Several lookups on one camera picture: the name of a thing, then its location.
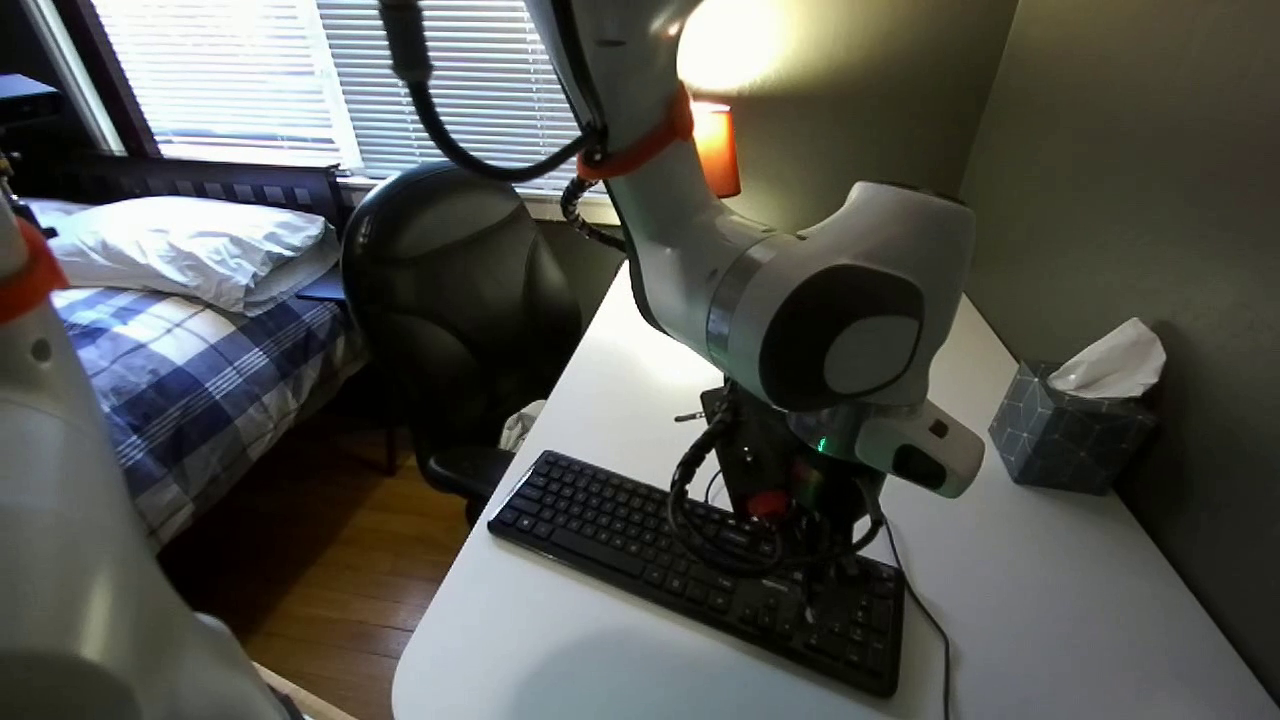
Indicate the dark wooden headboard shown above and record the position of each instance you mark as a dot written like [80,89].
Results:
[202,180]

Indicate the black computer keyboard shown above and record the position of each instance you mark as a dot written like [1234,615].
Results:
[600,522]

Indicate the white window blinds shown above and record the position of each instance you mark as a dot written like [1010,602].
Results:
[240,67]

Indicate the crumpled white cloth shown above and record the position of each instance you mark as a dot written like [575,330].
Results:
[520,424]

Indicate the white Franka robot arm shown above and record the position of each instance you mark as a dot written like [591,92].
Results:
[800,287]

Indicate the grey patterned tissue box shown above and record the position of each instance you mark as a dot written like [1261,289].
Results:
[1065,442]

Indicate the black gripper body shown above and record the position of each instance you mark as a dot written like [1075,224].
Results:
[774,463]

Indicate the black office chair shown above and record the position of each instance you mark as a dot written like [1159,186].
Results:
[454,292]

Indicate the blue plaid bed blanket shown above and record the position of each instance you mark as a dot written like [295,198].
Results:
[202,384]

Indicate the white pillow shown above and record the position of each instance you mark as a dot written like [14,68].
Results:
[186,246]

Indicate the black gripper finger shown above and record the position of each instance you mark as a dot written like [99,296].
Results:
[782,557]
[830,555]

